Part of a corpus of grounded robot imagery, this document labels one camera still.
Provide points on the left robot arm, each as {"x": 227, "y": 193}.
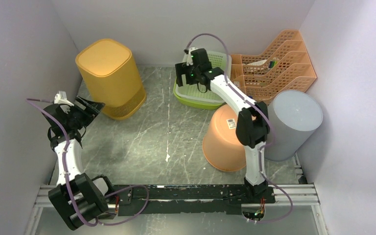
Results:
{"x": 77, "y": 198}

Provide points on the white barcode label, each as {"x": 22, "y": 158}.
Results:
{"x": 231, "y": 123}

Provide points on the large grey plastic bucket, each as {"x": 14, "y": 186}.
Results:
{"x": 295, "y": 116}

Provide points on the white perforated tray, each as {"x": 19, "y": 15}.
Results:
{"x": 198, "y": 91}

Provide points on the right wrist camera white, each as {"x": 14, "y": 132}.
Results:
{"x": 188, "y": 58}

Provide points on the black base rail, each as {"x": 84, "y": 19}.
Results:
{"x": 173, "y": 199}

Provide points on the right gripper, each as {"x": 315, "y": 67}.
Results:
{"x": 182, "y": 68}

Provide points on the green perforated tray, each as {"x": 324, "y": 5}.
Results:
{"x": 195, "y": 103}

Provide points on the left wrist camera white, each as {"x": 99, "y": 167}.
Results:
{"x": 61, "y": 98}

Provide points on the aluminium frame rail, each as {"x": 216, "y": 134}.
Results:
{"x": 300, "y": 195}

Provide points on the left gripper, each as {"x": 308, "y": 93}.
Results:
{"x": 92, "y": 109}

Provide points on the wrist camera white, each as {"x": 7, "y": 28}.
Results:
{"x": 61, "y": 98}
{"x": 188, "y": 58}

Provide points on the yellow mesh waste basket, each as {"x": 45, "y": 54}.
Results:
{"x": 110, "y": 73}

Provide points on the orange plastic bucket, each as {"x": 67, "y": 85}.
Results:
{"x": 220, "y": 145}

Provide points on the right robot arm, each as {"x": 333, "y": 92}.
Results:
{"x": 253, "y": 124}

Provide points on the orange plastic file organizer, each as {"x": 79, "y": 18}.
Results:
{"x": 284, "y": 65}

